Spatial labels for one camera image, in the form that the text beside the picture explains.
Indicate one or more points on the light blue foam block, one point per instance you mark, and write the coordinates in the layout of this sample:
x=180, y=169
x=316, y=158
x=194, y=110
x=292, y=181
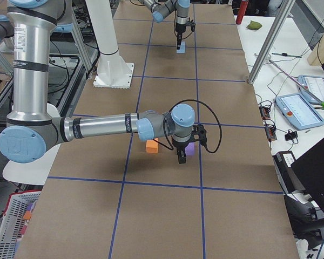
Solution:
x=181, y=48

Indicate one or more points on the purple foam block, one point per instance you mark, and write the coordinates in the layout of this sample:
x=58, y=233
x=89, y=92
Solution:
x=190, y=149

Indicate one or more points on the orange foam block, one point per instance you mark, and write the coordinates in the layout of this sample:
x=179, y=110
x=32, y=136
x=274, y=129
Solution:
x=152, y=146

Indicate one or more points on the orange block in basket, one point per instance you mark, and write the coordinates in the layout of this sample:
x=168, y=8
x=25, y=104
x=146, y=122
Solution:
x=27, y=216

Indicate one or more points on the red bottle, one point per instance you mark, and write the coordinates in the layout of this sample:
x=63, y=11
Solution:
x=241, y=11

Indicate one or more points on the green bean bag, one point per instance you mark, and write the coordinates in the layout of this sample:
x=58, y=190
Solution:
x=253, y=25

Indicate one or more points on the near blue teach pendant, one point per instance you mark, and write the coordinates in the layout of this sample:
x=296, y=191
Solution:
x=299, y=112

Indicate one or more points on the blue teach pendant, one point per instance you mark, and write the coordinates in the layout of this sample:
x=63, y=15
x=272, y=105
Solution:
x=314, y=84
x=299, y=112

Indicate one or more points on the black laptop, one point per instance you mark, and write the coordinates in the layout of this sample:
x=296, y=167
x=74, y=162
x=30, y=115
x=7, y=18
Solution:
x=309, y=169

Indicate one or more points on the far blue teach pendant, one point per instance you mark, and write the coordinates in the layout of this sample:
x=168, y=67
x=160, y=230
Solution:
x=314, y=84

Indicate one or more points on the white plastic chair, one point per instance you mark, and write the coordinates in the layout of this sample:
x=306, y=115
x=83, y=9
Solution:
x=33, y=173

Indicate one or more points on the green grabber tool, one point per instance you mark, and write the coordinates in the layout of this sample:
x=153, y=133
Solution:
x=298, y=83

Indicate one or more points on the white perforated basket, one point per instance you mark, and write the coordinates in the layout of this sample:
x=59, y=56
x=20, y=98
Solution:
x=11, y=230

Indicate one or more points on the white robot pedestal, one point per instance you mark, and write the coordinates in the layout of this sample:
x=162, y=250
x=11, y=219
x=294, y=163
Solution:
x=112, y=70

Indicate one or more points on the aluminium frame post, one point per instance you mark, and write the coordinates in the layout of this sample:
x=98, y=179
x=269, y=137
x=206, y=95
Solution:
x=270, y=39

